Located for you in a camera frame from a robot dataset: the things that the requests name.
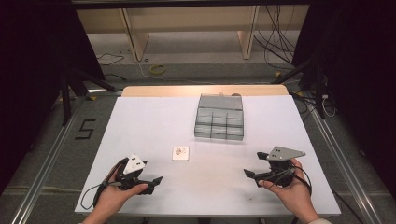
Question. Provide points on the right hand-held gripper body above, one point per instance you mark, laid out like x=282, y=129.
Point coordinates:
x=281, y=169

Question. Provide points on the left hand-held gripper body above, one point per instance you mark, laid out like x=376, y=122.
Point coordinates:
x=134, y=165

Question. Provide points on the clear plastic compartment box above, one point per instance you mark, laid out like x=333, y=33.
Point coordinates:
x=219, y=116

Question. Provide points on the small white square tray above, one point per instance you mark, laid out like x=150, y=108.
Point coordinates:
x=183, y=155

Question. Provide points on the dark curtain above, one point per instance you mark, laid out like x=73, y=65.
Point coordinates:
x=361, y=77
x=31, y=77

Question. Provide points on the aluminium floor rail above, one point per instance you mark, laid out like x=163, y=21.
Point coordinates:
x=342, y=168
x=46, y=161

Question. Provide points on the person's right hand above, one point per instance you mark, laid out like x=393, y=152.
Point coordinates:
x=295, y=196

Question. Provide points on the white table cover sheet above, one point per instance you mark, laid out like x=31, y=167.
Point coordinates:
x=149, y=124

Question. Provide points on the yellow tape roll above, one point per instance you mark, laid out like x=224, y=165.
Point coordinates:
x=158, y=69

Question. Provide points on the light wooden bench frame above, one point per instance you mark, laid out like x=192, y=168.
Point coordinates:
x=186, y=18

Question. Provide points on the person's left hand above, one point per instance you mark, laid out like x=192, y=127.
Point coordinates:
x=112, y=199

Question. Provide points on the black tripod stand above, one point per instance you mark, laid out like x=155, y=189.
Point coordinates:
x=77, y=84
x=311, y=74

